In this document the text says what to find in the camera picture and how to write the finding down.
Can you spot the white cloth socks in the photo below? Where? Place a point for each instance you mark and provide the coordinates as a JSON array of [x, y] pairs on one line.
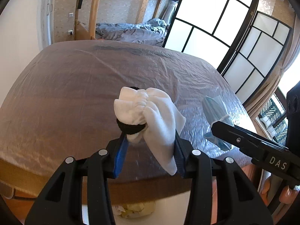
[[153, 108]]

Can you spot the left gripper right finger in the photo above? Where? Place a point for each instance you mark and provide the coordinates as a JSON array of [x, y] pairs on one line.
[[238, 201]]

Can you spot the blue face mask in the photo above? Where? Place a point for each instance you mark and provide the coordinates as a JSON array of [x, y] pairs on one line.
[[215, 110]]

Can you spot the wooden bunk bed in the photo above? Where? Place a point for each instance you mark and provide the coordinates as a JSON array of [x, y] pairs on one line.
[[89, 13]]

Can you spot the beige curtain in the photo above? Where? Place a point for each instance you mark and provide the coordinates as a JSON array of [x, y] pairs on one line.
[[264, 93]]

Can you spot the white trash bin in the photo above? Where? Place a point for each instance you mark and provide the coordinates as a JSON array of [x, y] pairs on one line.
[[118, 208]]

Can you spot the black framed sliding screen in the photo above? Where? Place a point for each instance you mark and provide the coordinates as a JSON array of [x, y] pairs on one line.
[[240, 42]]

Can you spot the person's right hand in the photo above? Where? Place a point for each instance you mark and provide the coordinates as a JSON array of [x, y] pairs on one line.
[[276, 193]]

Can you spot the blue grey blanket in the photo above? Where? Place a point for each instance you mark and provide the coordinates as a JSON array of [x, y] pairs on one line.
[[152, 32]]

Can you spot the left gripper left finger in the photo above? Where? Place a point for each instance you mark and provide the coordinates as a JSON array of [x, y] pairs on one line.
[[60, 201]]

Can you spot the yellow tissue pack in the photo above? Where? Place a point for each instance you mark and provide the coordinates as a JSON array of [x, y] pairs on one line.
[[138, 210]]

